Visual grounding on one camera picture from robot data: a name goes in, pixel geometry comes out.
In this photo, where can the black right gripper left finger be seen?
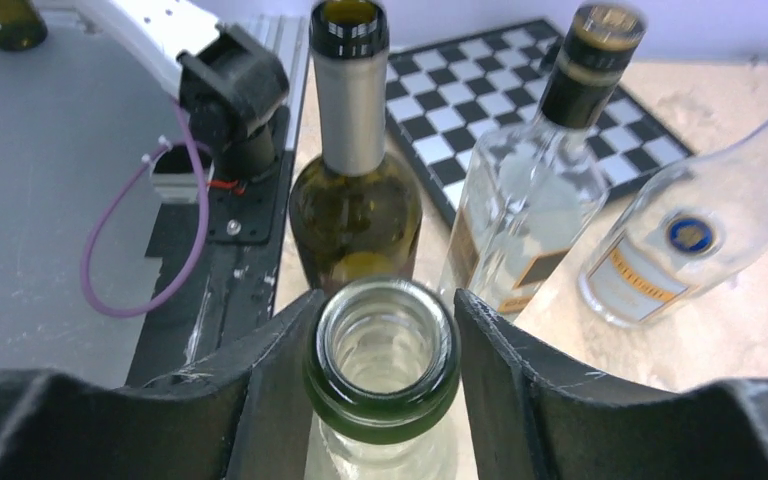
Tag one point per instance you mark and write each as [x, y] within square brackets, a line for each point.
[239, 413]

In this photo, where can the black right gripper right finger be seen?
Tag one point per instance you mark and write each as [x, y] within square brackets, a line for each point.
[537, 413]

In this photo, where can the clear Louis Casbao champagne bottle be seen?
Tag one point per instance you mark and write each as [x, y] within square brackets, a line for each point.
[381, 372]

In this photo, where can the clear square bottle gold label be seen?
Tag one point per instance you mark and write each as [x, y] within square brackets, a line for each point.
[531, 188]

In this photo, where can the dark green wine bottle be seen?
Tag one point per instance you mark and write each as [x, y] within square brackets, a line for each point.
[355, 210]

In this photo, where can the round clear flask bottle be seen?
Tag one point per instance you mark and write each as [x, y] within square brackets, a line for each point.
[693, 225]

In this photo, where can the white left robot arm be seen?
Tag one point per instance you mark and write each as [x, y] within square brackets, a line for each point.
[227, 81]

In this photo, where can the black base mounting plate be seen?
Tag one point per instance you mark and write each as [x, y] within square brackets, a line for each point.
[232, 289]

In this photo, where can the black white chessboard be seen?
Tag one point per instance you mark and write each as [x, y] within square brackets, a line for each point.
[441, 97]

